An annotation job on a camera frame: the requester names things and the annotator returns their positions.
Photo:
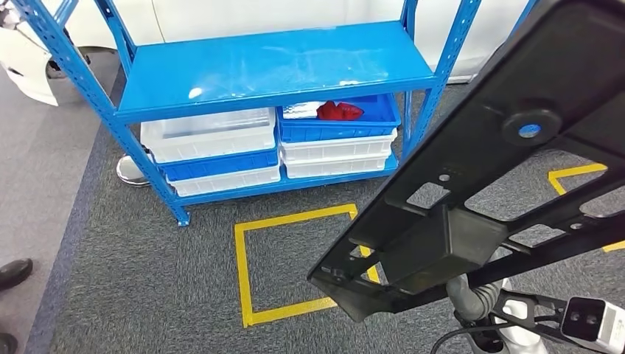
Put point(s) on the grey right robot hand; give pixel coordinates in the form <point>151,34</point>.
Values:
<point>458,293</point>

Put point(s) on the black plastic plate frame part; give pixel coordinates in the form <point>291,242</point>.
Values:
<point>488,146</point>

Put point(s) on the blue metal shelf rack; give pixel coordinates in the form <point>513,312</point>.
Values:
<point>273,68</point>

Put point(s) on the white plastic bin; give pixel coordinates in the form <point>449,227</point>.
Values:
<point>224,182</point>
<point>210,141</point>
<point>337,167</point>
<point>337,149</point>

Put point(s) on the yellow floor tape square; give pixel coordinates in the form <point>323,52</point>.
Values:
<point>242,273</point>

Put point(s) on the red item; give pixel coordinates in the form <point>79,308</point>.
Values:
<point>337,111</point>

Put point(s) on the white item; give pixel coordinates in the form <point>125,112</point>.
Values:
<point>300,110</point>

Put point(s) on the white car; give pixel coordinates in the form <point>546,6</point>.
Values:
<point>244,14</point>

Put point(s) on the round silver stand base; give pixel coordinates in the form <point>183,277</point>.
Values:
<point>128,172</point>

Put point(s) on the person's black shoe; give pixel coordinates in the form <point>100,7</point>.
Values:
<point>14,272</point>

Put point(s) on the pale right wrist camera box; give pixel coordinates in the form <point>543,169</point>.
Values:
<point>610,322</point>

